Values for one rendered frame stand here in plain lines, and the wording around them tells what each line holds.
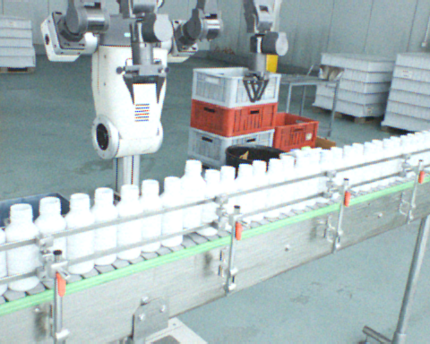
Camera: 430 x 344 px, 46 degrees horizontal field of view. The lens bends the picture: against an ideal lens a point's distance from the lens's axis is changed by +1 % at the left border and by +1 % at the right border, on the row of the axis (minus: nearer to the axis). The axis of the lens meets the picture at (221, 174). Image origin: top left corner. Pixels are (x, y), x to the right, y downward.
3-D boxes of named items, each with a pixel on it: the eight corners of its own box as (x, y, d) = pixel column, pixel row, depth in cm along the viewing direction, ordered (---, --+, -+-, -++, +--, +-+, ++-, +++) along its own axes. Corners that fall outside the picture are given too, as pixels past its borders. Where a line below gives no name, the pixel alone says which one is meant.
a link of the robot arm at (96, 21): (84, 14, 157) (68, 13, 153) (98, -2, 149) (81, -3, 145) (92, 43, 156) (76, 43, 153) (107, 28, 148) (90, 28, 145)
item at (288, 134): (274, 152, 430) (278, 127, 423) (239, 141, 457) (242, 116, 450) (316, 144, 472) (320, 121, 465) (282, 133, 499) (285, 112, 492)
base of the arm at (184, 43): (169, 21, 186) (177, 52, 185) (181, 11, 180) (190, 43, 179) (188, 22, 192) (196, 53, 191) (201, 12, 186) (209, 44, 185)
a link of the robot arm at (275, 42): (265, 14, 164) (246, 13, 158) (294, 14, 155) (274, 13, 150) (264, 53, 167) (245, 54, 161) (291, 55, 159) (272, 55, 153)
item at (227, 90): (230, 108, 363) (233, 77, 356) (189, 98, 387) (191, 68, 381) (279, 102, 408) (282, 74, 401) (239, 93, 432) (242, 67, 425)
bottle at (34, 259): (0, 285, 100) (-4, 206, 95) (27, 273, 105) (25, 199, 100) (18, 296, 97) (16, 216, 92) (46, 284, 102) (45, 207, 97)
